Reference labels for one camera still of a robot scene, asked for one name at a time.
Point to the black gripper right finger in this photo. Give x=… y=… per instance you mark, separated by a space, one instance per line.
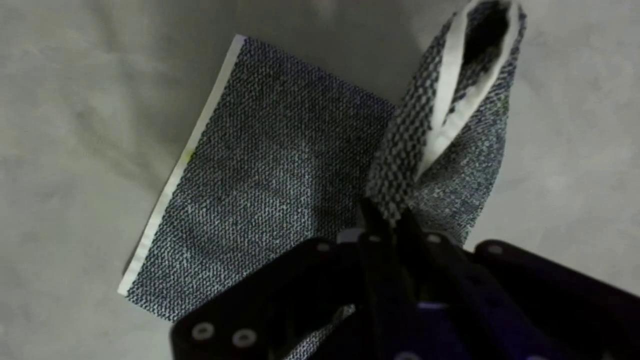
x=467 y=301

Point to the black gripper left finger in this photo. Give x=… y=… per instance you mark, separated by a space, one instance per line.
x=387 y=293

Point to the grey towel with white edge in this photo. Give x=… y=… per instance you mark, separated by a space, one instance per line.
x=266 y=166

